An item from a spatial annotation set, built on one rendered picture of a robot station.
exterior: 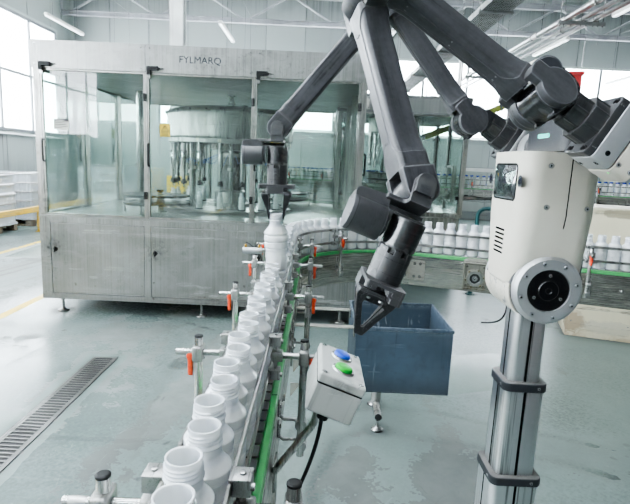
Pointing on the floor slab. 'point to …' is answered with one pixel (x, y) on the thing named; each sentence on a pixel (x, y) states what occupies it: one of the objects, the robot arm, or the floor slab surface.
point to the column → (177, 22)
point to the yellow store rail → (11, 214)
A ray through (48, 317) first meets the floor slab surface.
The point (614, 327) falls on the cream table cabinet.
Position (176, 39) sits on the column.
